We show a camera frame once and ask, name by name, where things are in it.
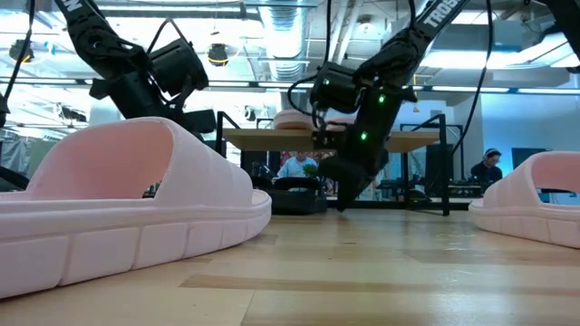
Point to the black round lamp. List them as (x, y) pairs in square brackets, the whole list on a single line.
[(250, 115)]

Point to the person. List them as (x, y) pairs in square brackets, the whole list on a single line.
[(296, 166), (487, 169)]

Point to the wooden shelf with black frame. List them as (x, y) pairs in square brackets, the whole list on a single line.
[(272, 140)]

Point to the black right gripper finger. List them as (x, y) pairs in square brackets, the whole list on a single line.
[(346, 181)]

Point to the dark blue screen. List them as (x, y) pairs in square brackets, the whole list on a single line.
[(530, 156)]

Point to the green potted plant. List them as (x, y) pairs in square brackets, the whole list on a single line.
[(310, 170)]

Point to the round ceiling fixture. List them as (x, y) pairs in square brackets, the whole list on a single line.
[(365, 22)]

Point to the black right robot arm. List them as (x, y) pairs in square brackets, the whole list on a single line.
[(408, 45)]

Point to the white building column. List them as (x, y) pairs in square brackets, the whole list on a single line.
[(102, 115)]

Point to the grey wall vent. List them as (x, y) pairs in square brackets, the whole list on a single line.
[(436, 114)]

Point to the silver corrugated ceiling duct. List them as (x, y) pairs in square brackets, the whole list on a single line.
[(283, 36)]

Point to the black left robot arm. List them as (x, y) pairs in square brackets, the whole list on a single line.
[(90, 31)]

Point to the long linear ceiling light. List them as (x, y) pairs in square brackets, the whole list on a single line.
[(254, 84)]

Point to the grey rectangular ceiling duct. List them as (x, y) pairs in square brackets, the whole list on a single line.
[(462, 38)]

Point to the grey curtain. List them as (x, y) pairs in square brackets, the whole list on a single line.
[(18, 154)]

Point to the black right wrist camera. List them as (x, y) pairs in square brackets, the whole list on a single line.
[(331, 139)]

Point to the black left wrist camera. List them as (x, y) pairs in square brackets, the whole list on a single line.
[(199, 121)]

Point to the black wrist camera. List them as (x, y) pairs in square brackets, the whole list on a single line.
[(199, 121), (331, 139)]

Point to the black ceiling device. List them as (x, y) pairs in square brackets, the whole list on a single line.
[(73, 115)]

